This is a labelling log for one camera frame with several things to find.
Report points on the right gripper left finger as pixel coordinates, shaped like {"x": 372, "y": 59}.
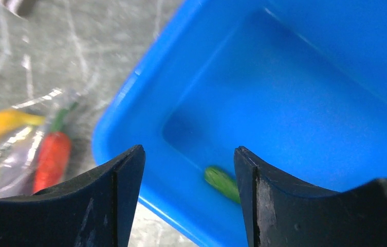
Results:
{"x": 95, "y": 208}

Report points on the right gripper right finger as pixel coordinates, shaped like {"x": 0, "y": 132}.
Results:
{"x": 282, "y": 210}

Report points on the red chili pepper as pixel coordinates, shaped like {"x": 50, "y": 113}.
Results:
{"x": 54, "y": 153}

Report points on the clear zip top bag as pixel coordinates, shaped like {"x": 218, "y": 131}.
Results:
{"x": 34, "y": 145}

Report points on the purple eggplant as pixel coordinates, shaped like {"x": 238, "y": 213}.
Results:
{"x": 16, "y": 166}

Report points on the blue plastic bin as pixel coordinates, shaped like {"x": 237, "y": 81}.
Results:
{"x": 302, "y": 84}

